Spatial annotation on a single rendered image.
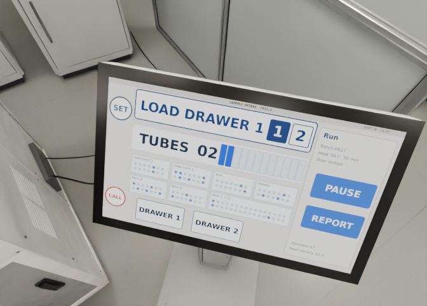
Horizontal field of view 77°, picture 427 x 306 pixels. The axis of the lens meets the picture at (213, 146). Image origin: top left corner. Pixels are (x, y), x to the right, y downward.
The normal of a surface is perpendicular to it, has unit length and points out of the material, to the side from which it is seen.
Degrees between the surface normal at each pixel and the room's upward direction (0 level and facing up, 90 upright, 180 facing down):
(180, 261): 5
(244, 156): 50
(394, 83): 90
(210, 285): 3
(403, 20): 90
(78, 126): 0
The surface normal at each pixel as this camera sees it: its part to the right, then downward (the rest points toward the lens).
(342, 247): -0.14, 0.28
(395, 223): 0.04, -0.54
